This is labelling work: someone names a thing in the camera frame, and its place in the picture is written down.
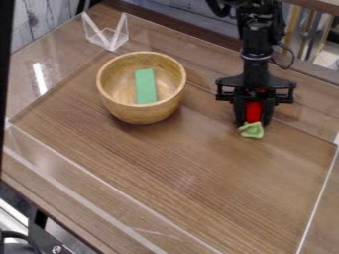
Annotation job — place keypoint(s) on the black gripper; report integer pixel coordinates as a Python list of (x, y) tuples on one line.
[(233, 88)]

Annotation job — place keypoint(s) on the red plush strawberry green leaves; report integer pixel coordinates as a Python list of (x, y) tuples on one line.
[(252, 127)]

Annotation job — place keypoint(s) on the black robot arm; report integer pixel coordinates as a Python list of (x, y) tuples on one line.
[(260, 30)]

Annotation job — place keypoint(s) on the green rectangular block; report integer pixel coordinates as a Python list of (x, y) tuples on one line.
[(145, 86)]

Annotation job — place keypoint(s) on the wooden bowl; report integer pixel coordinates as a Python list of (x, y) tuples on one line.
[(114, 84)]

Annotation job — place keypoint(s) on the clear acrylic stand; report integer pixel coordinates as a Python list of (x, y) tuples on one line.
[(106, 38)]

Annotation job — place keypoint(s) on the gold metal chair frame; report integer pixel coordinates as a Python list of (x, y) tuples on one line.
[(308, 22)]

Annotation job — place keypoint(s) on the black table leg bracket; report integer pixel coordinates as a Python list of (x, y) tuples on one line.
[(44, 241)]

